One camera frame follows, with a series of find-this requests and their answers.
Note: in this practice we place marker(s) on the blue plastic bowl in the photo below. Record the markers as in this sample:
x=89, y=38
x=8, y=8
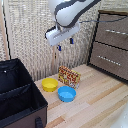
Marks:
x=67, y=93

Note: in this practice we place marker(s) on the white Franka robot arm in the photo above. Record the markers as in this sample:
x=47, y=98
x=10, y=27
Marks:
x=71, y=10

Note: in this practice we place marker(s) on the beige woven folding screen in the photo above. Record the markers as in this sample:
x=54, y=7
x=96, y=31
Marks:
x=30, y=36

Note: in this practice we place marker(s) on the brown wooden drawer cabinet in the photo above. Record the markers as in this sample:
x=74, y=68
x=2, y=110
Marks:
x=110, y=46

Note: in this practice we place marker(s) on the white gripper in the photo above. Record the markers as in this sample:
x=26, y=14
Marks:
x=61, y=34

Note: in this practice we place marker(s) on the yellow plastic bowl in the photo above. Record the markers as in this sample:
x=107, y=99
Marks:
x=50, y=84

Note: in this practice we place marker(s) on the red yellow cardboard box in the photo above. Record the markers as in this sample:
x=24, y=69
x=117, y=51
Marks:
x=69, y=76

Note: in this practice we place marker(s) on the black fabric storage case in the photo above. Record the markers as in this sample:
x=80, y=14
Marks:
x=16, y=96

